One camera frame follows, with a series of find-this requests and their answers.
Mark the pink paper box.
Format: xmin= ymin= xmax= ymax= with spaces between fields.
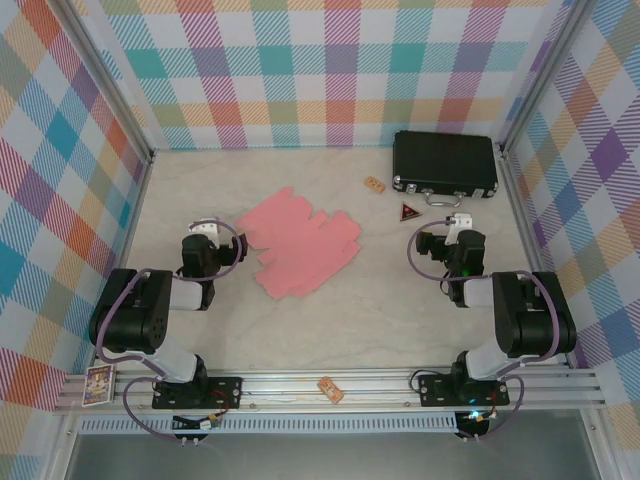
xmin=235 ymin=187 xmax=363 ymax=301

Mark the black carrying case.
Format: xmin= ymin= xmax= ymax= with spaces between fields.
xmin=391 ymin=130 xmax=500 ymax=207

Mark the grey metal shelf panel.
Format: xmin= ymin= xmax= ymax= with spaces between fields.
xmin=64 ymin=432 xmax=601 ymax=480

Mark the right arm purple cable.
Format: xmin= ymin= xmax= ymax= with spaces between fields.
xmin=407 ymin=217 xmax=561 ymax=444

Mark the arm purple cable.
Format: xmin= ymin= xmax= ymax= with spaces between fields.
xmin=407 ymin=217 xmax=561 ymax=444
xmin=94 ymin=219 xmax=250 ymax=444

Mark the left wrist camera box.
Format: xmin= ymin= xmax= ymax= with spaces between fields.
xmin=188 ymin=217 xmax=222 ymax=247

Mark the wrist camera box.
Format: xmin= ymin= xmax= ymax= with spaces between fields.
xmin=446 ymin=212 xmax=474 ymax=246
xmin=188 ymin=217 xmax=222 ymax=247

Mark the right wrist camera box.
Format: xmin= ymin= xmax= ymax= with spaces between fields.
xmin=446 ymin=212 xmax=474 ymax=246

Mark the aluminium side rail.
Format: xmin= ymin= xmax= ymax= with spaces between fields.
xmin=89 ymin=147 xmax=155 ymax=374
xmin=498 ymin=142 xmax=574 ymax=371

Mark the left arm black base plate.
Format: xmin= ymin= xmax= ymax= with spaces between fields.
xmin=151 ymin=375 xmax=244 ymax=411

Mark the long aluminium mounting rail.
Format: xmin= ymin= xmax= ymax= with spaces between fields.
xmin=52 ymin=367 xmax=606 ymax=414

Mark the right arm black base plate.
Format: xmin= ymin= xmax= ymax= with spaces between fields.
xmin=417 ymin=372 xmax=512 ymax=409

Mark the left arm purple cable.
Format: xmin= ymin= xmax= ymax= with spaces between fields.
xmin=94 ymin=219 xmax=250 ymax=444

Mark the orange tag on rail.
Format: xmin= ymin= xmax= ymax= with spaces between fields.
xmin=316 ymin=376 xmax=345 ymax=404

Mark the picture card on rail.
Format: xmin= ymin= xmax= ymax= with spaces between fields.
xmin=82 ymin=364 xmax=119 ymax=407

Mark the white slotted cable duct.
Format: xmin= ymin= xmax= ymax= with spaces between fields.
xmin=79 ymin=412 xmax=459 ymax=435

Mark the aluminium frame post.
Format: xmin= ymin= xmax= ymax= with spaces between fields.
xmin=57 ymin=0 xmax=156 ymax=164
xmin=496 ymin=0 xmax=599 ymax=159

